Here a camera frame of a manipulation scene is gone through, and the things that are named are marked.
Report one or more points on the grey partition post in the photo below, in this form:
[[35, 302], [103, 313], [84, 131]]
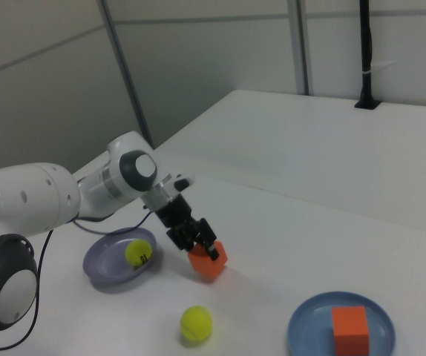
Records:
[[301, 48], [124, 66]]

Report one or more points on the orange foam cube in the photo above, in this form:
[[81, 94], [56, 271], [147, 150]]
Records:
[[350, 330], [209, 266]]

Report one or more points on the yellow tennis ball black print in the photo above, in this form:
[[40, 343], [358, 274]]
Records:
[[137, 252]]

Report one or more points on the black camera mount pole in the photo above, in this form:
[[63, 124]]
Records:
[[366, 44]]

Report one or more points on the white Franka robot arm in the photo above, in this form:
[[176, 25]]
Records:
[[31, 196]]

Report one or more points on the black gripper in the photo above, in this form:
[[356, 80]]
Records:
[[176, 215]]

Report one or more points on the purple plate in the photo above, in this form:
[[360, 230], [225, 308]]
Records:
[[105, 267]]

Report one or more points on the blue plate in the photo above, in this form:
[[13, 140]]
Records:
[[309, 322]]

